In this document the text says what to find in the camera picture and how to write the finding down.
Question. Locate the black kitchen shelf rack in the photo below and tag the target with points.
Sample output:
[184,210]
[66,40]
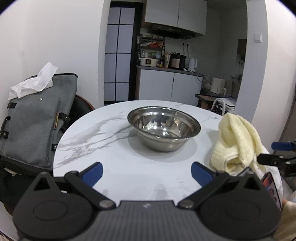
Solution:
[151,45]

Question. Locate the pale yellow towel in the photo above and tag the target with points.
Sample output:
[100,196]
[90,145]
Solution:
[238,139]

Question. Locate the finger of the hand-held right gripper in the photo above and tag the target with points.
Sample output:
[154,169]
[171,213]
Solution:
[281,146]
[269,159]

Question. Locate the dark chair with brown rim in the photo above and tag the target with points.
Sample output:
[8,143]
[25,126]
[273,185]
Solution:
[81,106]

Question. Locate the dark cloth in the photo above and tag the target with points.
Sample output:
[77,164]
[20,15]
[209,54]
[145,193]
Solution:
[20,183]

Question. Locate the white lower kitchen cabinet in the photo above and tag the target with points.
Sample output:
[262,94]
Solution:
[166,85]

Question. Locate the wooden stool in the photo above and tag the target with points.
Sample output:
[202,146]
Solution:
[204,99]

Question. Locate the black range hood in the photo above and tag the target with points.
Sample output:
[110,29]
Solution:
[172,31]

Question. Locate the black coffee machine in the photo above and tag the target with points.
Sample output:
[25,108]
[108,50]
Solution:
[177,60]

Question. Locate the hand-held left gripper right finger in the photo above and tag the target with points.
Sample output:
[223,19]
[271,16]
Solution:
[201,174]

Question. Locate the grey upper kitchen cabinets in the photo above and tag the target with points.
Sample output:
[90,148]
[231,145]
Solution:
[175,14]

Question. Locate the beige cloth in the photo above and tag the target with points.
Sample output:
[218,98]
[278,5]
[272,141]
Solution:
[288,222]

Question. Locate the grey backpack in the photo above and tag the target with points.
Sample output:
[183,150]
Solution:
[32,125]

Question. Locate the white tissue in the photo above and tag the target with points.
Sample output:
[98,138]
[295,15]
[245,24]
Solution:
[34,82]

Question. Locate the stainless steel bowl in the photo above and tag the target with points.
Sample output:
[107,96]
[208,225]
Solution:
[164,129]

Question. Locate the white electric kettle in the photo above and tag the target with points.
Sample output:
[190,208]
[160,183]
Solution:
[192,64]

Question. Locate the black framed glass door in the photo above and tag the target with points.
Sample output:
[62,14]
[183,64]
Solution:
[119,58]

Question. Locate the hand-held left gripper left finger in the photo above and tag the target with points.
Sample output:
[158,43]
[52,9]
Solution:
[92,174]

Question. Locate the white electric cooking pot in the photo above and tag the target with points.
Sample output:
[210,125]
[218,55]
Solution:
[148,61]

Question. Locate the smartphone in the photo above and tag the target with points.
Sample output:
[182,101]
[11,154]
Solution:
[271,188]

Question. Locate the white light switch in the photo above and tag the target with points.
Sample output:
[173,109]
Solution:
[258,38]

